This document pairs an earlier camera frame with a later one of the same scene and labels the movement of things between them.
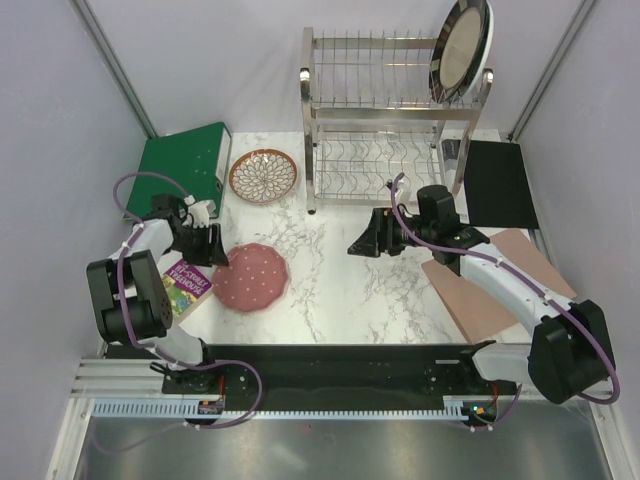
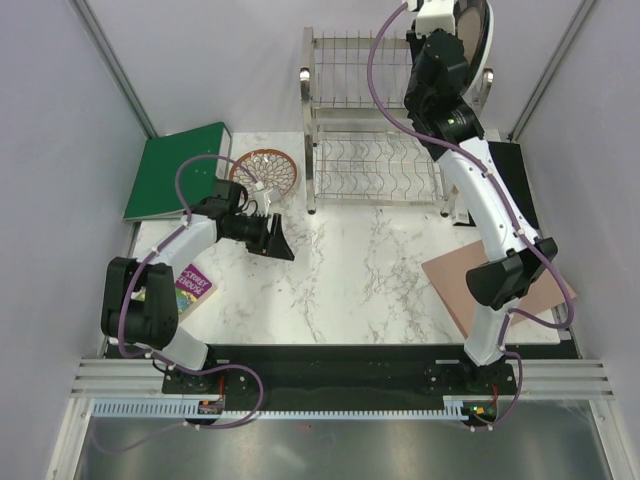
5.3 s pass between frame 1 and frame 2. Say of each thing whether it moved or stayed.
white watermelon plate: stayed
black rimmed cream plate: stayed
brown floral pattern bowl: stayed
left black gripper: moved
